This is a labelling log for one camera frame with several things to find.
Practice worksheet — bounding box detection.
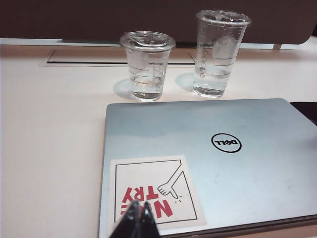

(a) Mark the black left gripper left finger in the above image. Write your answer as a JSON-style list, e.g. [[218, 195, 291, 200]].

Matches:
[[110, 200, 141, 238]]

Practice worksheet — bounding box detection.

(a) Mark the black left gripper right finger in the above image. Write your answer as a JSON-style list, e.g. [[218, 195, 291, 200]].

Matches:
[[136, 202, 160, 238]]

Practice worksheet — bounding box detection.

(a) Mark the silver laptop with sticker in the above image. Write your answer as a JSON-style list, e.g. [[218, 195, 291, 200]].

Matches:
[[98, 98, 317, 238]]

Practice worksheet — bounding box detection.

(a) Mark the short clear cup siren logo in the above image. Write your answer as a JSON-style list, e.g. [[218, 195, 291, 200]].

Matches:
[[119, 31, 177, 103]]

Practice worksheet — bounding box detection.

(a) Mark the tall clear plastic lidded cup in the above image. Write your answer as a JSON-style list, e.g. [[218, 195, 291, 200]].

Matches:
[[195, 9, 253, 99]]

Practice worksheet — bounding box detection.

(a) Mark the black mouse pad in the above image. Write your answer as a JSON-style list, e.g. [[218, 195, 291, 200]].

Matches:
[[289, 101, 317, 126]]

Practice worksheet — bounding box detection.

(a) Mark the brown desk partition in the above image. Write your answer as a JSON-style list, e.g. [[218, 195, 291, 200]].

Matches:
[[0, 0, 317, 52]]

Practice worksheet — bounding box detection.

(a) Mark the desk cable hatch cover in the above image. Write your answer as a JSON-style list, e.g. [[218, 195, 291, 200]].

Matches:
[[38, 49, 197, 67]]

